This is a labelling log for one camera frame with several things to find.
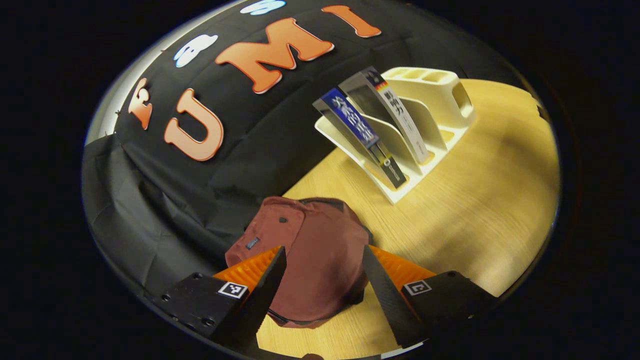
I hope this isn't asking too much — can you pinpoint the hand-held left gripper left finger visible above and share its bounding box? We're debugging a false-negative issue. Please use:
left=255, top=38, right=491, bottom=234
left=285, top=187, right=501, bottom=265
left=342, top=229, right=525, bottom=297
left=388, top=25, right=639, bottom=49
left=150, top=245, right=288, bottom=357

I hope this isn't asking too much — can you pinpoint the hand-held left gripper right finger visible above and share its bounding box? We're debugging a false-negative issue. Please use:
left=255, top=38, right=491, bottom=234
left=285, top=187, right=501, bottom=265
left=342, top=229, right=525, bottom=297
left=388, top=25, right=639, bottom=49
left=361, top=244, right=500, bottom=350

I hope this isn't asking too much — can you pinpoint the maroon schoolbag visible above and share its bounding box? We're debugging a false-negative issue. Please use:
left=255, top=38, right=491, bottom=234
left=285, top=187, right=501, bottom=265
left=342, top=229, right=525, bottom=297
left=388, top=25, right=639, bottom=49
left=224, top=196, right=373, bottom=330

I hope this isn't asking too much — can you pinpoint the white portrait book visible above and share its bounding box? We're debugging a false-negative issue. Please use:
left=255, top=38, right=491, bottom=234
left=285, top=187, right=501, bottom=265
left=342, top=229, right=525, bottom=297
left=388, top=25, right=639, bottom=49
left=339, top=66, right=431, bottom=165

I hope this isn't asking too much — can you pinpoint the blue book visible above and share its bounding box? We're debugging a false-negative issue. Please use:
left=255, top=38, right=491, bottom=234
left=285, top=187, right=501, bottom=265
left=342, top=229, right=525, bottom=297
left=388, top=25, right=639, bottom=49
left=312, top=88, right=408, bottom=190

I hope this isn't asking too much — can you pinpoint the white bookshelf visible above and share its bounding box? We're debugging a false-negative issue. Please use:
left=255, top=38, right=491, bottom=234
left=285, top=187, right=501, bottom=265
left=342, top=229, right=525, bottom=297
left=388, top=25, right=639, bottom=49
left=314, top=66, right=477, bottom=205

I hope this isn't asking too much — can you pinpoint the black backdrop cloth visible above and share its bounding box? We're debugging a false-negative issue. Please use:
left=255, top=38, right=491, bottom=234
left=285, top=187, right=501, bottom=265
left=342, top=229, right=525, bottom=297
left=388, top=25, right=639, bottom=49
left=81, top=0, right=521, bottom=301

